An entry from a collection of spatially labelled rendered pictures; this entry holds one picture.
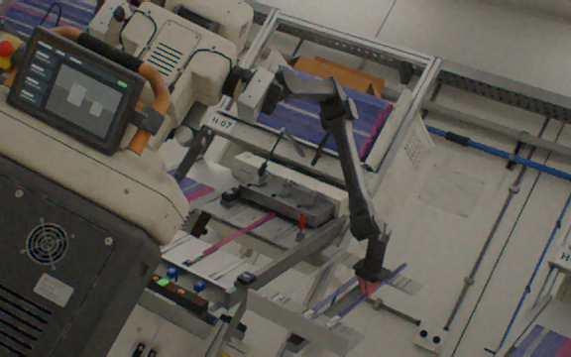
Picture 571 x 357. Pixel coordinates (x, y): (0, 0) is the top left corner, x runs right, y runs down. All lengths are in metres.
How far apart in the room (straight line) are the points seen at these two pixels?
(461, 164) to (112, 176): 3.25
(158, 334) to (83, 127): 1.47
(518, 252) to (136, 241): 3.10
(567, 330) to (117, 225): 1.60
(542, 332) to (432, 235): 1.97
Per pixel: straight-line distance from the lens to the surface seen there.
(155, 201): 1.86
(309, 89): 2.66
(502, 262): 4.71
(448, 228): 4.81
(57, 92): 1.93
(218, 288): 2.84
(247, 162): 3.50
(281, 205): 3.29
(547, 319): 3.01
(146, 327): 3.29
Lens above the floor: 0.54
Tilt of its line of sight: 12 degrees up
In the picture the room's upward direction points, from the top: 29 degrees clockwise
